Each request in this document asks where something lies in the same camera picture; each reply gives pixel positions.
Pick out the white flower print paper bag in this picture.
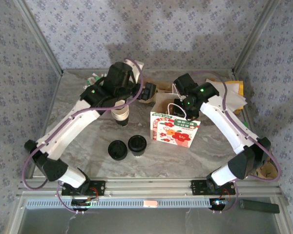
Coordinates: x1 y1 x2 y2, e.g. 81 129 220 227
150 82 201 148

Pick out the black paper coffee cup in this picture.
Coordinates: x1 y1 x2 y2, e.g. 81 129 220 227
129 148 146 157

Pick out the cardboard cup carrier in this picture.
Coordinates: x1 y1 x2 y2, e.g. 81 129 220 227
255 156 280 181

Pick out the stack of paper cups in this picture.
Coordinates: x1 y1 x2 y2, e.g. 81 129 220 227
111 104 130 127

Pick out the pile of white napkins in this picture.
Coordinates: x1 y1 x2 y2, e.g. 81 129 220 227
205 78 248 115

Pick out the yellow paper envelope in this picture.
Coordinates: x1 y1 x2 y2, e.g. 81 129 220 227
234 79 245 116

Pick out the stack of black lids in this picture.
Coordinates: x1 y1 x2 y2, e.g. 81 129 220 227
107 139 128 161

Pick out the pink white sticker label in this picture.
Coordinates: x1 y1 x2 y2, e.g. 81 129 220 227
143 199 159 208

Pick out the aluminium frame post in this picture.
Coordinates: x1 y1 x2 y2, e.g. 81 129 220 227
231 0 281 74
14 0 64 76

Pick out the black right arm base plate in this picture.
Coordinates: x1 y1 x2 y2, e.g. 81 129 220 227
190 179 236 195

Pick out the aluminium mounting rail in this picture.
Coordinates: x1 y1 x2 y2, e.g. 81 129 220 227
17 177 284 197

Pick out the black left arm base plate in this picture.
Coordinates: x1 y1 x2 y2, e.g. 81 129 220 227
61 180 106 196

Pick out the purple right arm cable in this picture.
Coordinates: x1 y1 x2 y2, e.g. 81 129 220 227
192 70 282 215

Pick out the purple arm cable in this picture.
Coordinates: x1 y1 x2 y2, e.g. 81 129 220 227
21 58 144 215
192 70 282 215

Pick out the grey slotted cable duct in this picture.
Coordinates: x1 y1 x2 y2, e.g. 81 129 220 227
25 198 225 209

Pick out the black handle bar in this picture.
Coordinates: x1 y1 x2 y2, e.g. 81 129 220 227
239 199 280 215

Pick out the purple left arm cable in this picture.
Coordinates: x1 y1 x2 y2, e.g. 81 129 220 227
21 58 144 215

